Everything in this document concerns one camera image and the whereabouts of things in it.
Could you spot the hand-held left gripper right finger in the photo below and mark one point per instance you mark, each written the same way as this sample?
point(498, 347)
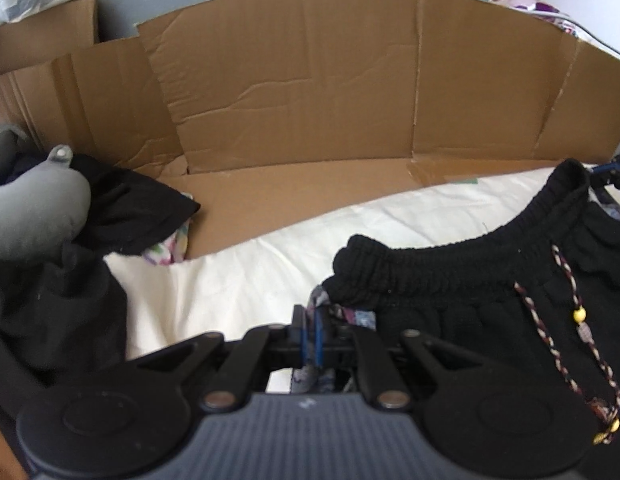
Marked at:
point(321, 340)

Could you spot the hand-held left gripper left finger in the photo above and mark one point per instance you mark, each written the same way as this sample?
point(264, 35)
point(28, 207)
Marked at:
point(299, 340)

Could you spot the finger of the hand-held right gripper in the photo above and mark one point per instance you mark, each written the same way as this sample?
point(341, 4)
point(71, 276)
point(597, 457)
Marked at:
point(612, 170)

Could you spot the black bear print shorts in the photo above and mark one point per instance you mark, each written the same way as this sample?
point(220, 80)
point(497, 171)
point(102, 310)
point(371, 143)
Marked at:
point(464, 320)

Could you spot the cream bear printed blanket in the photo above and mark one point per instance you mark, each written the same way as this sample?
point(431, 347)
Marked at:
point(230, 285)

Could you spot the floral cloth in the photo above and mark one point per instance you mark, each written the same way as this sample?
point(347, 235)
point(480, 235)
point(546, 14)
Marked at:
point(165, 252)

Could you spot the black cloth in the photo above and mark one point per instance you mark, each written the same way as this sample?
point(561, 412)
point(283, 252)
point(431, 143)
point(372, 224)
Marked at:
point(130, 210)

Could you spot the folded cardboard sheet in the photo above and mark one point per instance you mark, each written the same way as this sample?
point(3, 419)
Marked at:
point(315, 110)

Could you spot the black jacket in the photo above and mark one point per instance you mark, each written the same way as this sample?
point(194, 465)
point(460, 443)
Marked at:
point(50, 310)

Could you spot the grey neck pillow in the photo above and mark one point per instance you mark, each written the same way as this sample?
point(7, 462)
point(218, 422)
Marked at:
point(35, 210)

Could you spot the cardboard box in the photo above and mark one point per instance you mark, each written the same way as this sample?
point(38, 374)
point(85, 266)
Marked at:
point(50, 30)

